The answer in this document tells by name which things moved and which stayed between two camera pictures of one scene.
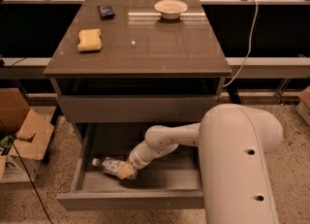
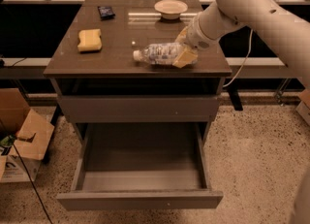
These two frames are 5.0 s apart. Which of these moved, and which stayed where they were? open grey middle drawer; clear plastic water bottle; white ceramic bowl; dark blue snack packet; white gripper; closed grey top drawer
Moved: white gripper; clear plastic water bottle
Stayed: closed grey top drawer; white ceramic bowl; open grey middle drawer; dark blue snack packet
